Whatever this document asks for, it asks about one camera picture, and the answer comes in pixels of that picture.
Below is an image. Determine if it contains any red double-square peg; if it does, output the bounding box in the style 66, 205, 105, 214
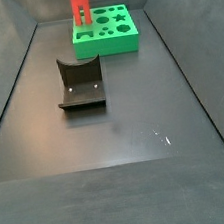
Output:
70, 0, 92, 26

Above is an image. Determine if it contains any green shape-sorter block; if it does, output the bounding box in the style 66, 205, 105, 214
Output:
72, 4, 139, 60

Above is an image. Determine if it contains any black curved holder stand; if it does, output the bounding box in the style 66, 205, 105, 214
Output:
56, 55, 106, 110

